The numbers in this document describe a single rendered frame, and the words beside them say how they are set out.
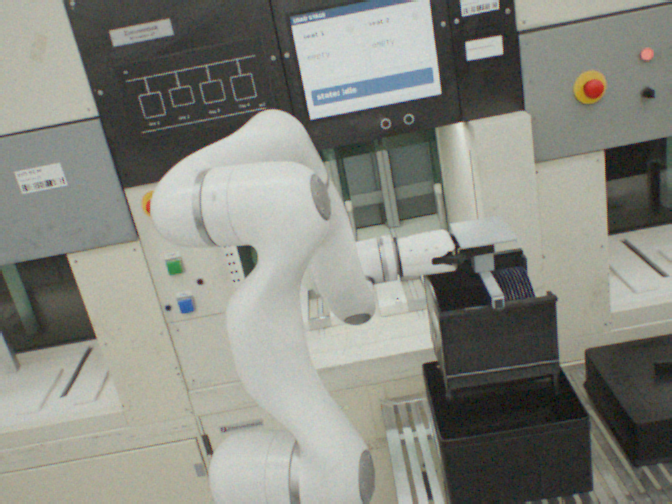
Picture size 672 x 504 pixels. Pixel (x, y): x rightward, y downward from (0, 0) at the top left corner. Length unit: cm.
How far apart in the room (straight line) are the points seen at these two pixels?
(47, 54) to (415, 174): 137
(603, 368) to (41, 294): 158
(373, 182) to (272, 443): 162
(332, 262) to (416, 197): 141
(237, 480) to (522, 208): 89
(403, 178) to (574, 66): 106
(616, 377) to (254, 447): 87
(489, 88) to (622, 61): 28
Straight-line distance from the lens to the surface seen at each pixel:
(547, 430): 137
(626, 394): 157
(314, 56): 150
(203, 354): 175
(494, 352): 129
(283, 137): 96
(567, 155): 163
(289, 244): 82
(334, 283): 116
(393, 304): 190
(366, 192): 251
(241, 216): 83
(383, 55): 150
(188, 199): 86
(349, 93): 151
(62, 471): 201
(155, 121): 155
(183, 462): 192
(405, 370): 176
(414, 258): 125
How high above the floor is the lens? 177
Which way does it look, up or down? 22 degrees down
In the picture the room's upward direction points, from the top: 12 degrees counter-clockwise
